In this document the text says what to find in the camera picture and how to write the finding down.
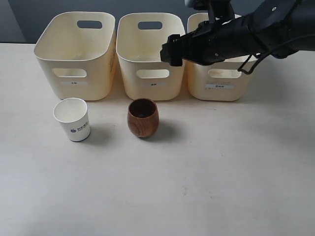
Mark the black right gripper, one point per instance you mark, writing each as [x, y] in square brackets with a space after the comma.
[219, 38]

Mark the brown wooden cup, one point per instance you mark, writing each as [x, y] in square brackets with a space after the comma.
[143, 117]

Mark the white paper cup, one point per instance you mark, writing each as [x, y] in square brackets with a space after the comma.
[72, 115]

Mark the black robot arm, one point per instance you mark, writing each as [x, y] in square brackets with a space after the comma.
[277, 27]

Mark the middle cream plastic bin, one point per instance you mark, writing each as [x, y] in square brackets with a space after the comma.
[139, 41]

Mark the cream plastic bin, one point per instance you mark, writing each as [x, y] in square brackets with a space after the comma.
[77, 53]
[139, 41]
[218, 82]

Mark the right cream plastic bin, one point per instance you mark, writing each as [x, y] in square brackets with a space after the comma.
[218, 82]

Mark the left cream plastic bin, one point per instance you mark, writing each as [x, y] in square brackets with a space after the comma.
[77, 53]

